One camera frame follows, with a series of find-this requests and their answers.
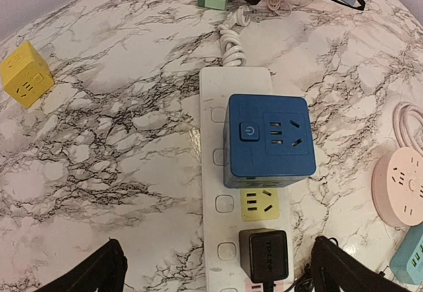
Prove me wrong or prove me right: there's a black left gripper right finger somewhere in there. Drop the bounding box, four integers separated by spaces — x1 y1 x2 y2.
311 236 394 291

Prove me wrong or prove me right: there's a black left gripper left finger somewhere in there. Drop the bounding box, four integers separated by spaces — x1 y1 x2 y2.
36 239 128 292

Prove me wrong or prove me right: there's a pink USB cable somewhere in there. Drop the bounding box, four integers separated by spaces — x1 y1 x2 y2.
264 0 293 18

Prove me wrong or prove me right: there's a black power adapter with cable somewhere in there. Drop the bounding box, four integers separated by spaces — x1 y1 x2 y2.
239 228 289 291

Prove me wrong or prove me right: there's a white multicolour power strip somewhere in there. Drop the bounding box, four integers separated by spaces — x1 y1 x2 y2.
200 67 294 291

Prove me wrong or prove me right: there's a blue cube power socket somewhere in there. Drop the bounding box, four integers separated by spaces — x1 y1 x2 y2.
223 94 317 188

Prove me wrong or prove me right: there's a teal power strip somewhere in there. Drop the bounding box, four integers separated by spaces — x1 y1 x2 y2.
389 224 423 285

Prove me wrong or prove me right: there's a pink round power socket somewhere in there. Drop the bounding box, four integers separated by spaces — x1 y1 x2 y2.
371 147 422 227

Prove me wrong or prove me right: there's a yellow cube power socket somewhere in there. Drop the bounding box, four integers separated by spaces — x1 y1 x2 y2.
1 41 54 108

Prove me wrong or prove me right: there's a white coiled strip cable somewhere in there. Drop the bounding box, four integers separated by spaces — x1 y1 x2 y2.
217 5 252 67

